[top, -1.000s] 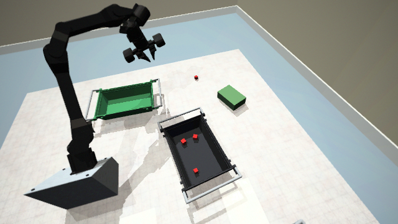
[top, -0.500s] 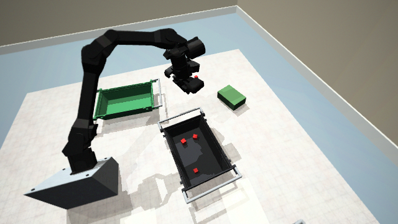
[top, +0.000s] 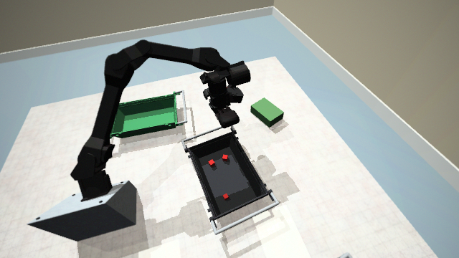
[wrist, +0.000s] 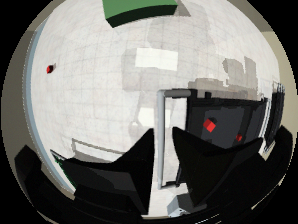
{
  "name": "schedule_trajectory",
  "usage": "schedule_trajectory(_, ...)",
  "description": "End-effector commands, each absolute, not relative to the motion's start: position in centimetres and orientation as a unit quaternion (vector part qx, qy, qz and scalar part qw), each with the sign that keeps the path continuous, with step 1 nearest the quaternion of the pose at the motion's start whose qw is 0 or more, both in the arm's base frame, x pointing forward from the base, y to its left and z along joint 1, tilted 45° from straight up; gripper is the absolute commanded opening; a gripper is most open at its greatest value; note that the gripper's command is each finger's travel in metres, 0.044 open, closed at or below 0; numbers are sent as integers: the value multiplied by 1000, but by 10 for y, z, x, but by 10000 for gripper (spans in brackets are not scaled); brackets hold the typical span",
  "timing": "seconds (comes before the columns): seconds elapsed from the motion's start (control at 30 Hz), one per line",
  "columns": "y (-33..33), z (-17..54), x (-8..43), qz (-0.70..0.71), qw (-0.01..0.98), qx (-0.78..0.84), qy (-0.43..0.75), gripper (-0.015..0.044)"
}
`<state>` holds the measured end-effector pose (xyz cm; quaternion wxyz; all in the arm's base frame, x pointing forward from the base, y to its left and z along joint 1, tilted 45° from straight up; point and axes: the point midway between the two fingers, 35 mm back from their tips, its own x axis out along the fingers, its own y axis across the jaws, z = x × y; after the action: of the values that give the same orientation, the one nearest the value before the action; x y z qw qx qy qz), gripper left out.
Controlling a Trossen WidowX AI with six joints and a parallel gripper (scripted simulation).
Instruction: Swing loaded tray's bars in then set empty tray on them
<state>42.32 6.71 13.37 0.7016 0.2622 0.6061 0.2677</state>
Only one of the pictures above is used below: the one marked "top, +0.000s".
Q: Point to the green rectangular block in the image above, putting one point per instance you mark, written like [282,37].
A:
[267,112]

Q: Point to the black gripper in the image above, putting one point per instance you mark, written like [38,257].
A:
[218,104]

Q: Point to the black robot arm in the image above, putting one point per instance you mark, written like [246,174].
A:
[118,71]

